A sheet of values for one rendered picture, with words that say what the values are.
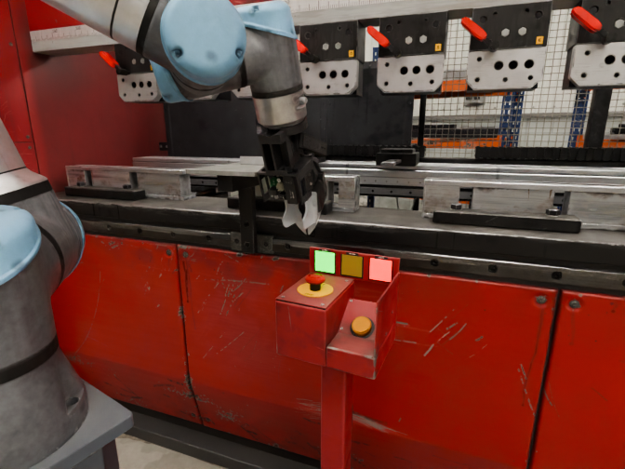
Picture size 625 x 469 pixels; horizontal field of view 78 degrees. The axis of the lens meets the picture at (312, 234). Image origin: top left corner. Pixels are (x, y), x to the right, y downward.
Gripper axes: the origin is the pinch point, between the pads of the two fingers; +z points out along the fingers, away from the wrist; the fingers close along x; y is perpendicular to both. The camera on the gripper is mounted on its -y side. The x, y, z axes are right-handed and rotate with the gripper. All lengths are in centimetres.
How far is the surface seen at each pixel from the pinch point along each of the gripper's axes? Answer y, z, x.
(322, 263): -6.9, 14.5, -2.0
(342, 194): -33.0, 11.3, -5.7
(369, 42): -504, 38, -128
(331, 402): 11.4, 35.6, 4.2
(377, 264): -7.2, 13.0, 10.2
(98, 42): -42, -31, -83
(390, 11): -47, -29, 5
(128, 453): 19, 90, -76
